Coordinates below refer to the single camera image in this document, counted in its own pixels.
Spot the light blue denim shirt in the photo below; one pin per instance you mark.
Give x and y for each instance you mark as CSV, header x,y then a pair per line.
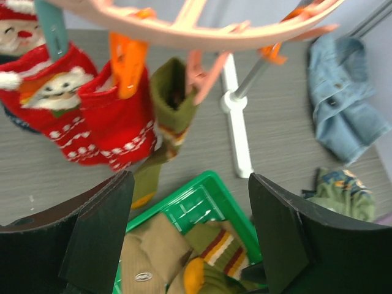
x,y
339,85

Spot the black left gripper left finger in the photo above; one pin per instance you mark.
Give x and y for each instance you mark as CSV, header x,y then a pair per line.
x,y
73,247

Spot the green plastic tray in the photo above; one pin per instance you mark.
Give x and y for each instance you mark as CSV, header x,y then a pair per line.
x,y
204,199

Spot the navy blue sock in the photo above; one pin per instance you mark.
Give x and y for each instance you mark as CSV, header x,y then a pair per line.
x,y
21,124

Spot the pink round clip hanger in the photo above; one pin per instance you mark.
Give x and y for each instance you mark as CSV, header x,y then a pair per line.
x,y
185,33

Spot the orange clothes clip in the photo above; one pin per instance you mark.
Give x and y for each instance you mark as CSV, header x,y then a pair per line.
x,y
127,58

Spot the white metal clothes rack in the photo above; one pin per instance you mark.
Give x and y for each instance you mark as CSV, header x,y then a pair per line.
x,y
233,103

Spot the red christmas sock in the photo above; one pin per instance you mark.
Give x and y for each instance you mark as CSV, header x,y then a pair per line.
x,y
122,129
42,92

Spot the olive green t-shirt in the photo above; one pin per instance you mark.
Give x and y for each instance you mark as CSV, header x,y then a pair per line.
x,y
342,192

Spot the teal clothes clip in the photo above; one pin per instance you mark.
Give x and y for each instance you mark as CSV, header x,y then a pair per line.
x,y
52,22

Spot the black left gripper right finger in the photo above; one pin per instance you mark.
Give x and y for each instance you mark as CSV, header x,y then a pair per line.
x,y
307,248

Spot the pink clothes clip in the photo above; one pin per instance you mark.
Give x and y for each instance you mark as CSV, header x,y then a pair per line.
x,y
199,80

